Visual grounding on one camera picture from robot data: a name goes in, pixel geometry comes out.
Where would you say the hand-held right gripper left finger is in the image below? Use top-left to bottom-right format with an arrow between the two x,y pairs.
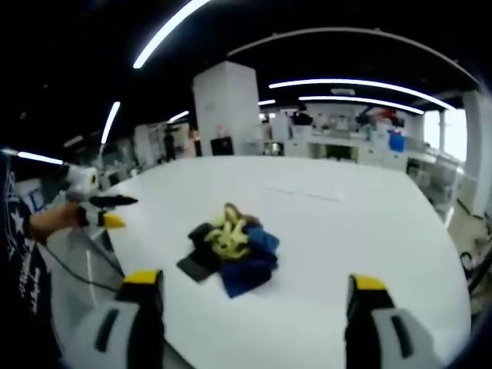
62,268 -> 167,369

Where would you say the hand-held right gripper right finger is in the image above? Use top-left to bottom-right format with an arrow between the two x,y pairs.
344,273 -> 444,369

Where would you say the blue black yellow garment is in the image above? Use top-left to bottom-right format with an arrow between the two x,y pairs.
175,201 -> 281,300

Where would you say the person's left hand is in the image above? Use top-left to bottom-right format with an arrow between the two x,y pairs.
53,201 -> 84,230

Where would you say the short ceiling light strip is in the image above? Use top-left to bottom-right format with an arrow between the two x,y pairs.
100,101 -> 121,146
16,151 -> 65,166

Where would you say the person's dark printed shirt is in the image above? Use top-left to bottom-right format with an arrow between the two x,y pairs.
0,151 -> 65,364

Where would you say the black box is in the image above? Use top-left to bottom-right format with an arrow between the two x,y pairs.
210,137 -> 234,157

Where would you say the white square pillar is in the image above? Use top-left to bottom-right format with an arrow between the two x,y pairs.
191,60 -> 261,157

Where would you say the long ceiling light strip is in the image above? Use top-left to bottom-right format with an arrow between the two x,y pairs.
268,78 -> 455,111
298,95 -> 425,115
131,0 -> 213,71

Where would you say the blue storage bin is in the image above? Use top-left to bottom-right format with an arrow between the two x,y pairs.
387,129 -> 408,154

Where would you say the white counter with cabinets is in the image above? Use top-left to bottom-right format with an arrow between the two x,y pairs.
261,130 -> 408,170

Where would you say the bright window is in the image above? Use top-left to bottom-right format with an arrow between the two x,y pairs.
423,108 -> 467,162

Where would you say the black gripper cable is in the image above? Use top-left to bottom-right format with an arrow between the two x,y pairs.
37,240 -> 125,293

